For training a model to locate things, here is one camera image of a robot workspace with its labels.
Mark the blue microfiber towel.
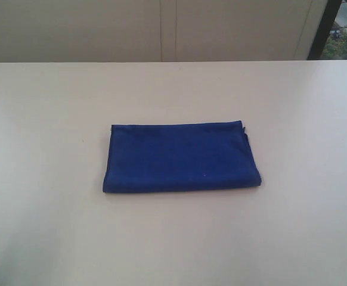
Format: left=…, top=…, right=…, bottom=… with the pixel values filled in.
left=103, top=120, right=262, bottom=194

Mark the black window frame post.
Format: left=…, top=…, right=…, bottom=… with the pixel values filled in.
left=307, top=0, right=342, bottom=60

